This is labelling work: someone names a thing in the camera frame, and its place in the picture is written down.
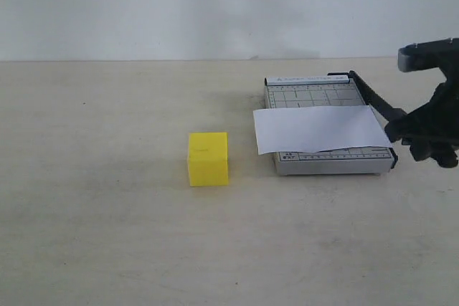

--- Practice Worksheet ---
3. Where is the grey paper cutter base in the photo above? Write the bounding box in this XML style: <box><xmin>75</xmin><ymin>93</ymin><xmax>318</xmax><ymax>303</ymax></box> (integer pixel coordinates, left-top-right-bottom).
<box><xmin>264</xmin><ymin>72</ymin><xmax>398</xmax><ymax>176</ymax></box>

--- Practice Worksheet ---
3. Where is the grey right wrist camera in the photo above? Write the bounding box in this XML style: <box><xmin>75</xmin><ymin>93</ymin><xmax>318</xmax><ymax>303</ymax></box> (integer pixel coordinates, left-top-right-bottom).
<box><xmin>397</xmin><ymin>38</ymin><xmax>458</xmax><ymax>74</ymax></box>

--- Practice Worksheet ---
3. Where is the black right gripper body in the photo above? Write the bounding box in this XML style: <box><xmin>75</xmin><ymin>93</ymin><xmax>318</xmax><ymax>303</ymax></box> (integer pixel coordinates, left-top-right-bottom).
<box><xmin>411</xmin><ymin>67</ymin><xmax>458</xmax><ymax>141</ymax></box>

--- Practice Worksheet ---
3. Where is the white paper sheet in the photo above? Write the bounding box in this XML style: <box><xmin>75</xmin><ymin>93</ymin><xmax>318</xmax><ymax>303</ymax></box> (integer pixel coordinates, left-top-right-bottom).
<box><xmin>253</xmin><ymin>105</ymin><xmax>392</xmax><ymax>155</ymax></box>

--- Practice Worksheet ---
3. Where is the yellow foam cube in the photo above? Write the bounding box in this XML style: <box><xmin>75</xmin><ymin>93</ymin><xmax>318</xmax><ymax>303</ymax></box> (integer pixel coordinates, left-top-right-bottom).
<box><xmin>187</xmin><ymin>132</ymin><xmax>229</xmax><ymax>187</ymax></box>

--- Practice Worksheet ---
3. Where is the black cutter blade lever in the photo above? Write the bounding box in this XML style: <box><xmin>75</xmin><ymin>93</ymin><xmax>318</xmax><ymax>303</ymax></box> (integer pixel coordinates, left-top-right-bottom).
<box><xmin>316</xmin><ymin>70</ymin><xmax>405</xmax><ymax>175</ymax></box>

